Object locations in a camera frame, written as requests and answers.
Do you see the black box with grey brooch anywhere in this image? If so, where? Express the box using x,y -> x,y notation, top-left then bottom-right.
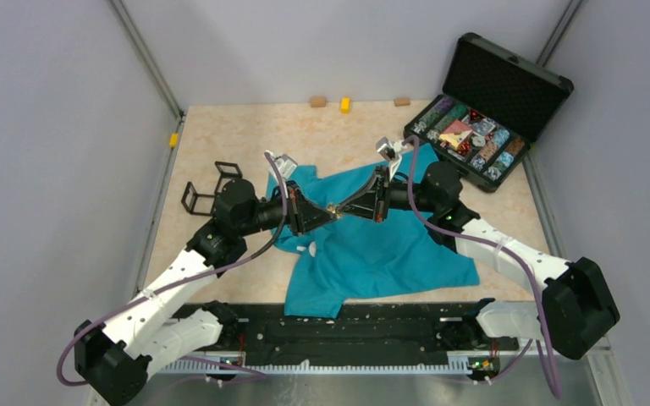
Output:
214,161 -> 243,195

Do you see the black carrying case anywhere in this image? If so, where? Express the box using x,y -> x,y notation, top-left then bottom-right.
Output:
403,32 -> 575,193

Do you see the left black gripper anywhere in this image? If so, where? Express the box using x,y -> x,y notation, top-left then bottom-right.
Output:
238,179 -> 335,236

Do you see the pink card in case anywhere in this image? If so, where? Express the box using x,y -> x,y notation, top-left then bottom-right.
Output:
438,120 -> 473,151

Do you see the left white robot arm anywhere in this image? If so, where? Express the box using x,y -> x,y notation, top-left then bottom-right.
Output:
57,151 -> 335,405

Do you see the round grey yellow brooch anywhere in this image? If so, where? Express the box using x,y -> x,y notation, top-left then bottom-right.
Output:
296,241 -> 317,257

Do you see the yellow block at back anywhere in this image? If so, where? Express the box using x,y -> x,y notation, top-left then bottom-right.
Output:
339,97 -> 351,114

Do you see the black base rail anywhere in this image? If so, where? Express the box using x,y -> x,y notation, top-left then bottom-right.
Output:
190,302 -> 522,368

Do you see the yellow block at left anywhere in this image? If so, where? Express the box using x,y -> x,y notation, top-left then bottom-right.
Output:
168,133 -> 179,149

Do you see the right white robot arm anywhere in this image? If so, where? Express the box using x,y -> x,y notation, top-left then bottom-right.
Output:
334,136 -> 621,360

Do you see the teal t-shirt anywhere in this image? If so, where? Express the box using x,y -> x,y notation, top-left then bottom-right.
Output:
264,143 -> 481,320

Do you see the black box with pink brooch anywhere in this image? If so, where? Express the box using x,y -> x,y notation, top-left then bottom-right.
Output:
180,181 -> 218,217

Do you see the tan wooden block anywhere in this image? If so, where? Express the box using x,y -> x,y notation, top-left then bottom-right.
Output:
394,97 -> 411,107
309,96 -> 328,108

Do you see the yellow block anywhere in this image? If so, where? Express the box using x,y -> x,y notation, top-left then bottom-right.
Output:
168,133 -> 179,149
339,97 -> 351,114

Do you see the right tan wooden block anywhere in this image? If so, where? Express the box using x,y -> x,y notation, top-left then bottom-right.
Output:
394,97 -> 411,107

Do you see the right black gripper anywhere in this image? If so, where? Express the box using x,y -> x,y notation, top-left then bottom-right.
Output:
338,165 -> 438,223

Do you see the left tan wooden block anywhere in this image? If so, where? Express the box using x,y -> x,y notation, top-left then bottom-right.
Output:
309,96 -> 328,108

